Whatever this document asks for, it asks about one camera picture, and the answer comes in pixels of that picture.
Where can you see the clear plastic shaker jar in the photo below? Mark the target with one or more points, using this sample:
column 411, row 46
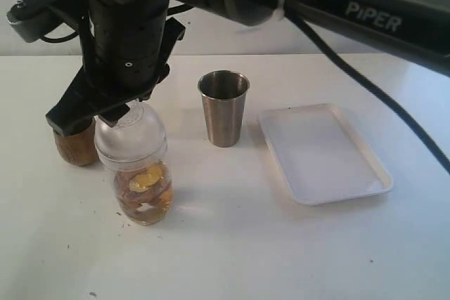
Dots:
column 142, row 187

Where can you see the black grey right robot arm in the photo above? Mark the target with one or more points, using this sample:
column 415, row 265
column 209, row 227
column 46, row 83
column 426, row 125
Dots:
column 416, row 30

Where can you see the clear dome shaker lid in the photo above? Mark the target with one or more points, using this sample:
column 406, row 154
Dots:
column 137, row 140

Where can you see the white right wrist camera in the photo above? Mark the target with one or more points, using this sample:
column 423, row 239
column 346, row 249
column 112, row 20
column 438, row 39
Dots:
column 32, row 20

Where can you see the brown wooden cup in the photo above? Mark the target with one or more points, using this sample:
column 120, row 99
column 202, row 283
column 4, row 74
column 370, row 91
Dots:
column 78, row 149

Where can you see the white rectangular tray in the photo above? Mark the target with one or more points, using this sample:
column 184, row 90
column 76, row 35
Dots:
column 321, row 156

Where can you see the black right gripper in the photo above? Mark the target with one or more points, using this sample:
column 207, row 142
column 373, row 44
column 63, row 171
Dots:
column 124, row 58

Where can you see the stainless steel tumbler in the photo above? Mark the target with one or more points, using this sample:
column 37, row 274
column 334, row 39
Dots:
column 223, row 94

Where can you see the coins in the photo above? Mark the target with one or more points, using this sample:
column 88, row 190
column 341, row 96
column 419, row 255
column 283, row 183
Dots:
column 145, row 195

